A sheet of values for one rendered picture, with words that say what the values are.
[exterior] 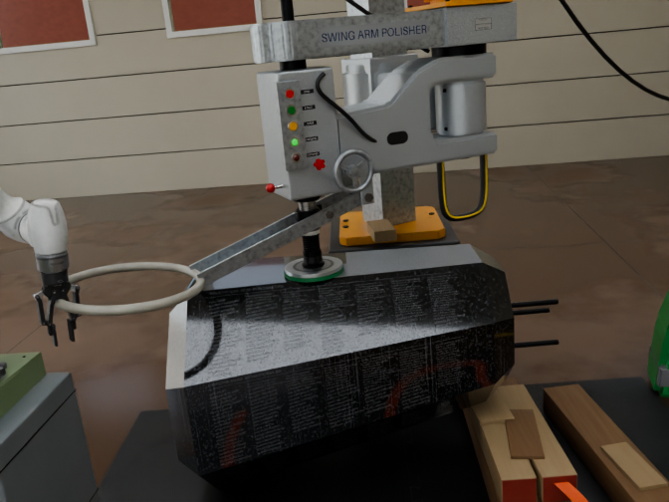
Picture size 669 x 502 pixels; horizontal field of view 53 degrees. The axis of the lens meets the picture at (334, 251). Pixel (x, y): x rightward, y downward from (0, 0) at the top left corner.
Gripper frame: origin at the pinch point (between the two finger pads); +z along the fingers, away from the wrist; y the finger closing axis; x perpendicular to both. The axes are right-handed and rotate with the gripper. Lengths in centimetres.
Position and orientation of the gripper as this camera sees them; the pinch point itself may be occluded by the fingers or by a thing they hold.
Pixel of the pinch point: (62, 333)
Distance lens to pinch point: 223.0
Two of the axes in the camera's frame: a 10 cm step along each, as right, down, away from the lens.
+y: 7.6, -1.9, 6.2
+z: 0.2, 9.6, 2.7
